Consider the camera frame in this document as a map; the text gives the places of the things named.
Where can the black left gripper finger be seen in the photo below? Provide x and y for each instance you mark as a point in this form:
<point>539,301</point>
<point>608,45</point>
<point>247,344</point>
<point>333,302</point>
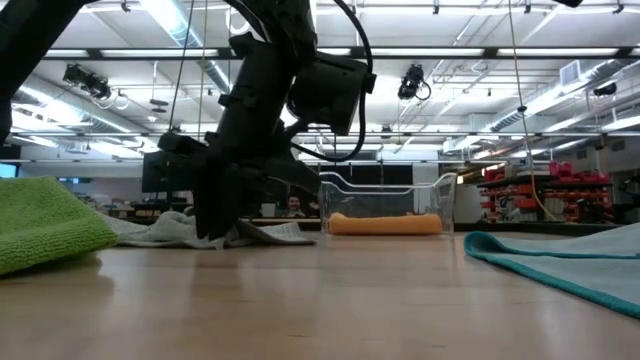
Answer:
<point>207,200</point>
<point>231,200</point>

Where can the grey microfiber towel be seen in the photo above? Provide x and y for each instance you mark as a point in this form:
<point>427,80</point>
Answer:
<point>165,232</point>

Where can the orange microfiber towel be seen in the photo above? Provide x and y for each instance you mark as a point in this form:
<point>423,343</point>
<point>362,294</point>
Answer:
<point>385,224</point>

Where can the clear plastic bin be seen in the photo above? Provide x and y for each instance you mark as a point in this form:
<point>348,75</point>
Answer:
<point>445,195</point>

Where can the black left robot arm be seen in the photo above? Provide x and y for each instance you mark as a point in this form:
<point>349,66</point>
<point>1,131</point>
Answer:
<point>30,40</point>

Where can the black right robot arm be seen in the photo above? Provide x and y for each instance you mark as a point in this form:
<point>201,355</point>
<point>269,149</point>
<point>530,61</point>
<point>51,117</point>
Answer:
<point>567,2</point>

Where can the green microfiber towel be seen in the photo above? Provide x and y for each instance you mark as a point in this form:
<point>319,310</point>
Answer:
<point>45,225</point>

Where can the blue microfiber towel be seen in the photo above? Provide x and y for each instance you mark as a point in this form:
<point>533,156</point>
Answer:
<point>590,270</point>

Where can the black computer monitor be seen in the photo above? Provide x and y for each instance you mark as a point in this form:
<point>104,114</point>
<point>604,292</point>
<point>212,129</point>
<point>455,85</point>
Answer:
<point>165,172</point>

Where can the person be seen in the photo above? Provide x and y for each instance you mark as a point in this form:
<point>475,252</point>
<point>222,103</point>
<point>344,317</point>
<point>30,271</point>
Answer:
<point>295,205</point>

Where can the blue-lit screen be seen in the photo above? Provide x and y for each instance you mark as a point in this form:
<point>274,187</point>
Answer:
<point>7,170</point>

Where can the black overhead beam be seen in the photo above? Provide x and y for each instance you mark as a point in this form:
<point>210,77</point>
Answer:
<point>491,51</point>

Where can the shelf with red bins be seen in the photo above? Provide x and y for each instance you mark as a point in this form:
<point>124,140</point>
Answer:
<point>540,195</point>

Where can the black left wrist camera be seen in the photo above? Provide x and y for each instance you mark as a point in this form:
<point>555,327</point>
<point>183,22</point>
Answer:
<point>330,92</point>

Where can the silver ceiling duct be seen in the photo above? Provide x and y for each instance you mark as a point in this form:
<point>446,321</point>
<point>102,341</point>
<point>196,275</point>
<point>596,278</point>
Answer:
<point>175,25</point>
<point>550,95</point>

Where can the black ceiling-hung camera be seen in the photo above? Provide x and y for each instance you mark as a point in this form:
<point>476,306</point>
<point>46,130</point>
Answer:
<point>412,82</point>

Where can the black metal table frame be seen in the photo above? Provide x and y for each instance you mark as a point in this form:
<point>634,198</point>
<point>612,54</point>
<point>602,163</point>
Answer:
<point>525,227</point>

